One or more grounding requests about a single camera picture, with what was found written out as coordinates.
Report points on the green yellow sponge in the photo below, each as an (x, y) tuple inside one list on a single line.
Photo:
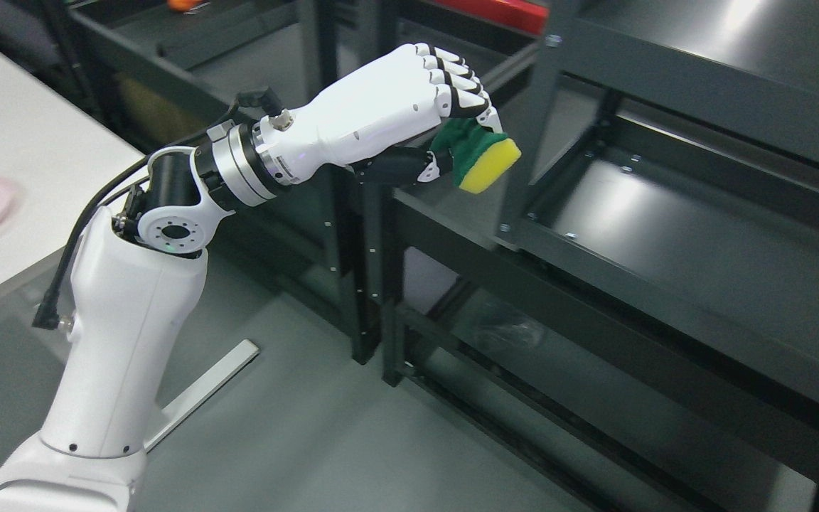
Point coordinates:
[(478, 157)]

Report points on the orange toy gourd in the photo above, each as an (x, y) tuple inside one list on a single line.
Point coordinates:
[(183, 6)]

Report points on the grey metal shelf unit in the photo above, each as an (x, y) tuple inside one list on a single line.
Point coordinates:
[(662, 226)]

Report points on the red metal beam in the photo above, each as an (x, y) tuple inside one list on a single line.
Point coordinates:
[(524, 16)]

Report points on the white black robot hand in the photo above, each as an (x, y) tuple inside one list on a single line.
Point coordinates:
[(396, 97)]

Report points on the clear plastic bag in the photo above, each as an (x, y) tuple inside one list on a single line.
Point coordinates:
[(496, 331)]

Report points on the white table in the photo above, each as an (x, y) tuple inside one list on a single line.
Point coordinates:
[(58, 157)]

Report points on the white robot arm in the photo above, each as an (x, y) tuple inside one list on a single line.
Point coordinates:
[(137, 275)]

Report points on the black metal shelving rack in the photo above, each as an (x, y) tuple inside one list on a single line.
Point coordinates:
[(408, 162)]

